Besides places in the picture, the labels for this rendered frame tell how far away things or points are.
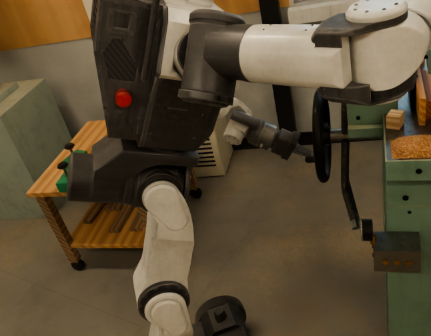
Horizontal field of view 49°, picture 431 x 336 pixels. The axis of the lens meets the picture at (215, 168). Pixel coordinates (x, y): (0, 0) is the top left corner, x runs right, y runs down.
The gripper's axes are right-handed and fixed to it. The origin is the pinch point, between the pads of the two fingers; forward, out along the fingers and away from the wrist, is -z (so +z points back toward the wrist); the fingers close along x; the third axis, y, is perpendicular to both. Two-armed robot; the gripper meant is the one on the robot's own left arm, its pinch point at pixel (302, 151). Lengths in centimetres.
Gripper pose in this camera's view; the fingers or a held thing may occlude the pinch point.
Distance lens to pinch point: 160.1
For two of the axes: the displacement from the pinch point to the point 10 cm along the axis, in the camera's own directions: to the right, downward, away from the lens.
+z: -9.2, -3.8, 0.1
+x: 2.0, -5.2, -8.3
